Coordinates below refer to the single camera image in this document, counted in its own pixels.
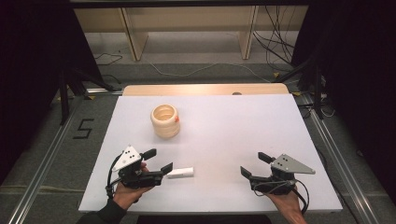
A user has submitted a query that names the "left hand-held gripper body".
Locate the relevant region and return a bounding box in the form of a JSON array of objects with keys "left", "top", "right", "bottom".
[{"left": 111, "top": 145, "right": 165, "bottom": 189}]

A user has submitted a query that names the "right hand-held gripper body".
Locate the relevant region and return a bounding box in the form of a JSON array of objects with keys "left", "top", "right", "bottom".
[{"left": 247, "top": 153, "right": 317, "bottom": 196}]

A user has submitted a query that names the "small white tube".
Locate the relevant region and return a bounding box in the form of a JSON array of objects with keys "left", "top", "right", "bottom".
[{"left": 166, "top": 166, "right": 195, "bottom": 180}]

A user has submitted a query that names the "cream ribbed cup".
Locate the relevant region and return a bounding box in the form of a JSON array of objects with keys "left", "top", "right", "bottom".
[{"left": 150, "top": 104, "right": 181, "bottom": 140}]

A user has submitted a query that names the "person's right hand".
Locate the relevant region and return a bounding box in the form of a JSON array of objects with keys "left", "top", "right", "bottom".
[{"left": 264, "top": 186, "right": 305, "bottom": 217}]

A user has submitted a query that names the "person's left hand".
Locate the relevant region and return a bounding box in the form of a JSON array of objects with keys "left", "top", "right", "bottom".
[{"left": 112, "top": 162, "right": 151, "bottom": 211}]

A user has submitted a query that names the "white table board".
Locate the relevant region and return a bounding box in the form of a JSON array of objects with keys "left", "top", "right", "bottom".
[{"left": 78, "top": 93, "right": 344, "bottom": 215}]

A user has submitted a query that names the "light wooden table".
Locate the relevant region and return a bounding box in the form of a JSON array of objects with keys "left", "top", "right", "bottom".
[{"left": 121, "top": 82, "right": 290, "bottom": 97}]

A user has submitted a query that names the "black tripod stand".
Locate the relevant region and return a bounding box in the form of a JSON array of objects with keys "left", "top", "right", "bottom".
[
  {"left": 273, "top": 55, "right": 327, "bottom": 119},
  {"left": 50, "top": 66, "right": 118, "bottom": 126}
]

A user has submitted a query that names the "black curtain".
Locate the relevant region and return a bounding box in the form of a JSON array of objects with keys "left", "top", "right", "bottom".
[
  {"left": 292, "top": 0, "right": 396, "bottom": 198},
  {"left": 0, "top": 0, "right": 105, "bottom": 185}
]

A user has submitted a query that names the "light wooden desk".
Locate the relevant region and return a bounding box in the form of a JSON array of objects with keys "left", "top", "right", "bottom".
[{"left": 74, "top": 5, "right": 310, "bottom": 62}]

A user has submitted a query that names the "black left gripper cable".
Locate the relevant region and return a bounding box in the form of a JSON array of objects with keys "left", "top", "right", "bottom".
[{"left": 105, "top": 153, "right": 123, "bottom": 200}]

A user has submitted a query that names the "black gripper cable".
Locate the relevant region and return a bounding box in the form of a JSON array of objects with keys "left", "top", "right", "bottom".
[
  {"left": 105, "top": 153, "right": 123, "bottom": 200},
  {"left": 251, "top": 178, "right": 311, "bottom": 217}
]

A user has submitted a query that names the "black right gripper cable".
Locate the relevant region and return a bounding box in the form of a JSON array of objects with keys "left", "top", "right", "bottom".
[{"left": 251, "top": 178, "right": 311, "bottom": 217}]

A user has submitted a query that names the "aluminium floor rail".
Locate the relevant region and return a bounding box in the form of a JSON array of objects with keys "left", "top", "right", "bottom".
[
  {"left": 299, "top": 92, "right": 380, "bottom": 224},
  {"left": 7, "top": 89, "right": 124, "bottom": 224}
]

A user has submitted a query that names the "white floor cable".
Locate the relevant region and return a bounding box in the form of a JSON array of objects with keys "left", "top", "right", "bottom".
[{"left": 149, "top": 62, "right": 273, "bottom": 84}]

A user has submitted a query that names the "thin black floor cable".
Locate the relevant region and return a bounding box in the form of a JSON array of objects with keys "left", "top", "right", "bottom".
[{"left": 94, "top": 52, "right": 124, "bottom": 66}]

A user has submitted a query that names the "bundle of black cables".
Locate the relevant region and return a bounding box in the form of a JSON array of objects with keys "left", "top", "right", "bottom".
[{"left": 252, "top": 5, "right": 297, "bottom": 65}]

